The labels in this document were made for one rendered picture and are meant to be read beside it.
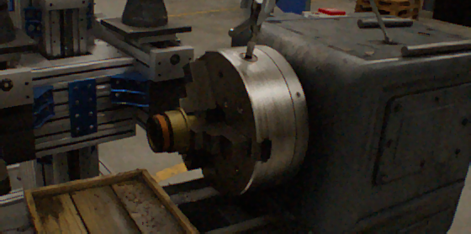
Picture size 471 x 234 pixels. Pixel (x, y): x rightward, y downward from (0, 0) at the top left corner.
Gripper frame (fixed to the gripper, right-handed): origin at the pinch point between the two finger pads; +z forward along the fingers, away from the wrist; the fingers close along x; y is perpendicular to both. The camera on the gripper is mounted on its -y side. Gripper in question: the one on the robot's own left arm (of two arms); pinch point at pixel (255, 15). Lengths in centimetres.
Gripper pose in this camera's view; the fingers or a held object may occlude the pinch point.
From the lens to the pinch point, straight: 90.0
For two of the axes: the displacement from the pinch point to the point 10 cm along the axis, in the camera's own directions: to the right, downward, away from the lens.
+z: -1.8, 8.4, 5.2
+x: 9.5, 2.8, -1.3
